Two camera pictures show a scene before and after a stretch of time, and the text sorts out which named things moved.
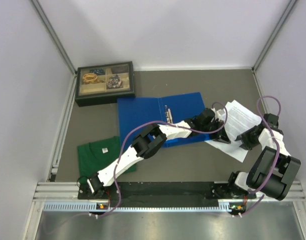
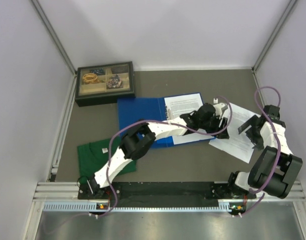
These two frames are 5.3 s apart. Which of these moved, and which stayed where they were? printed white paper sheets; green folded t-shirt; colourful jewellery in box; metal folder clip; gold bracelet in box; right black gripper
Moved: printed white paper sheets; right black gripper
Stayed: colourful jewellery in box; green folded t-shirt; metal folder clip; gold bracelet in box
